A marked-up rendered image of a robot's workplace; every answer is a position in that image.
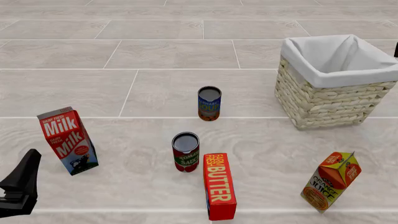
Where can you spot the red tomato sauce can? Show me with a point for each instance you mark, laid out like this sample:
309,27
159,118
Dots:
186,156

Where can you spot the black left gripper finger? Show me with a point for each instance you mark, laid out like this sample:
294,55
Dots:
26,170

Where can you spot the blue alphabet soup can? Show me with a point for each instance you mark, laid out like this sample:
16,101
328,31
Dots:
209,106

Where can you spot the white cloth basket liner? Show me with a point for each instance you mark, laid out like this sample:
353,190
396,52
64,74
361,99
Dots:
311,60

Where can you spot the red butter box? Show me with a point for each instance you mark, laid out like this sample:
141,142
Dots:
219,186

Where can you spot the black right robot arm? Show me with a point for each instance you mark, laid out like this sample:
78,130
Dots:
396,49

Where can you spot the orange juice carton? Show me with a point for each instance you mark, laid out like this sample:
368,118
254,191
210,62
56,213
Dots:
329,184

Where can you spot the red milk carton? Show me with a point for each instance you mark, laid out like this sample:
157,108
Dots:
66,142

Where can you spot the woven wicker basket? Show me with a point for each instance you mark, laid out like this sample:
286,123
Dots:
326,107

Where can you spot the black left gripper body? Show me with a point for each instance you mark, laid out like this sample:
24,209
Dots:
15,205

